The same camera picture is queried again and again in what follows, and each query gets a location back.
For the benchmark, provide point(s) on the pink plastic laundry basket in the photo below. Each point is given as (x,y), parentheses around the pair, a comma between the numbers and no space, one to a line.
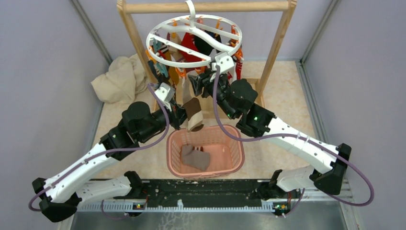
(227,154)

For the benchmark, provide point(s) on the beige crumpled cloth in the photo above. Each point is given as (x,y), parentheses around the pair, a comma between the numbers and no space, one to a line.
(124,80)

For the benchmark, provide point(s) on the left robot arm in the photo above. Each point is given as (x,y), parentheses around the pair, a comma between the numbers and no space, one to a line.
(60,196)

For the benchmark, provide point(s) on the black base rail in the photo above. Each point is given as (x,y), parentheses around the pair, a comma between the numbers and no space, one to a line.
(219,195)

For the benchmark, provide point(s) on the red patterned sock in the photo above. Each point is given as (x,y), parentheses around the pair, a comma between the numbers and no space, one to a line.
(238,58)

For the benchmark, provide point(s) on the wooden hanger rack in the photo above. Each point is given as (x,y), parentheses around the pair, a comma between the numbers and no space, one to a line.
(287,7)

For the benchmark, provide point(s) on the beige brown sock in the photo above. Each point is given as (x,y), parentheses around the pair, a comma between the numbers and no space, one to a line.
(192,107)

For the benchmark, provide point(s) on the mustard yellow sock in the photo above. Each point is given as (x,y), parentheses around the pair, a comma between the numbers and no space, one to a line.
(173,76)

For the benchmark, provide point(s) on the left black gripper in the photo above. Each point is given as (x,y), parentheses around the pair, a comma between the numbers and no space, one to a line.
(177,115)

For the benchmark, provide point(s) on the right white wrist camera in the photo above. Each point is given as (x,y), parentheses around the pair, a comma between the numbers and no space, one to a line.
(222,63)

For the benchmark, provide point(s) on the white round clip hanger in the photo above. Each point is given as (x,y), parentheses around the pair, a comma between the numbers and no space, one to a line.
(191,41)

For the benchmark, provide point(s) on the grey sock with striped cuff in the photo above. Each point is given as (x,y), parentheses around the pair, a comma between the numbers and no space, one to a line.
(195,158)

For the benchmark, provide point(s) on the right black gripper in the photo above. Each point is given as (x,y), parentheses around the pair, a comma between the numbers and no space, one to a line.
(196,82)

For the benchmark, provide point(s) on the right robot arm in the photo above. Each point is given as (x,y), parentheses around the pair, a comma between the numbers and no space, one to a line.
(327,163)

